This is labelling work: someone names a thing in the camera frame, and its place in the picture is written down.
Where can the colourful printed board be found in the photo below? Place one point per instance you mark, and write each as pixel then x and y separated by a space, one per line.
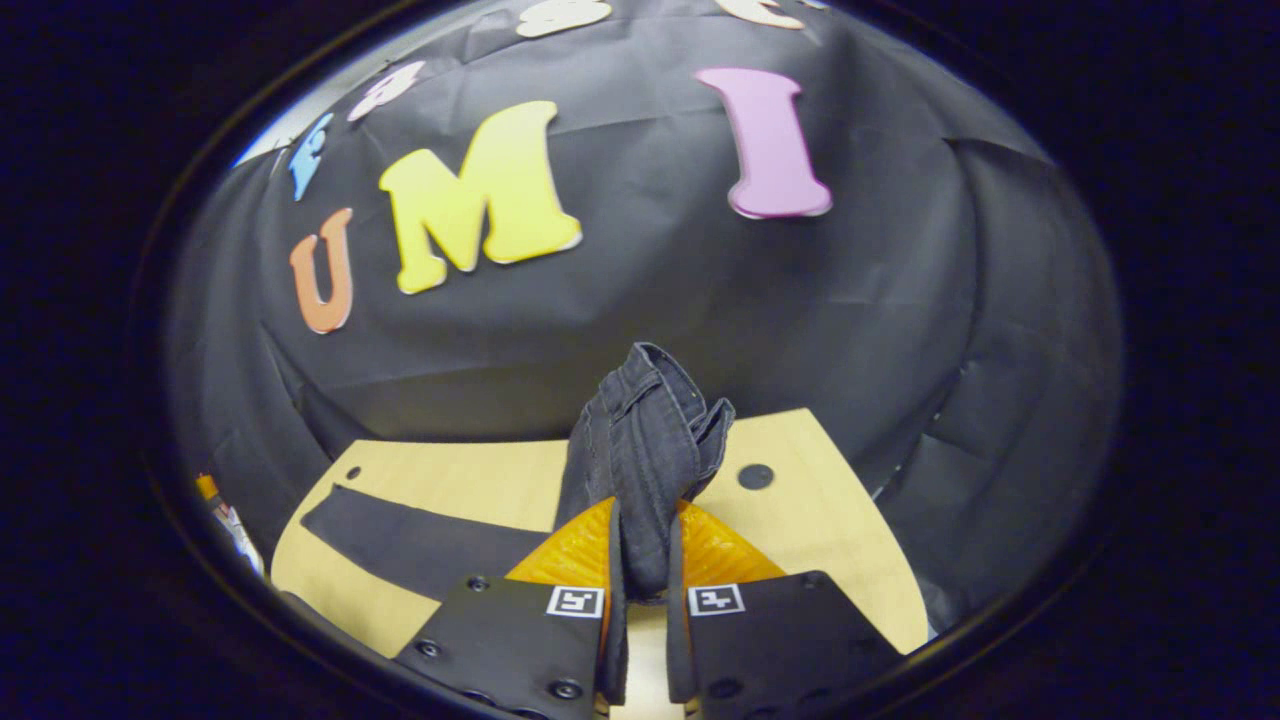
pixel 235 530

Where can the dark jeans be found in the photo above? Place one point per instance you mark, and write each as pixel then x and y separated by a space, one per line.
pixel 640 450

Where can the black backdrop cloth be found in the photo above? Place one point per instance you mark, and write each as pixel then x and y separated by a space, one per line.
pixel 650 280

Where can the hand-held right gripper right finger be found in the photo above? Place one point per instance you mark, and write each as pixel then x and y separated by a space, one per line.
pixel 678 650

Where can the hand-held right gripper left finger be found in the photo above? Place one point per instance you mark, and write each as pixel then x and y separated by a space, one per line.
pixel 614 640

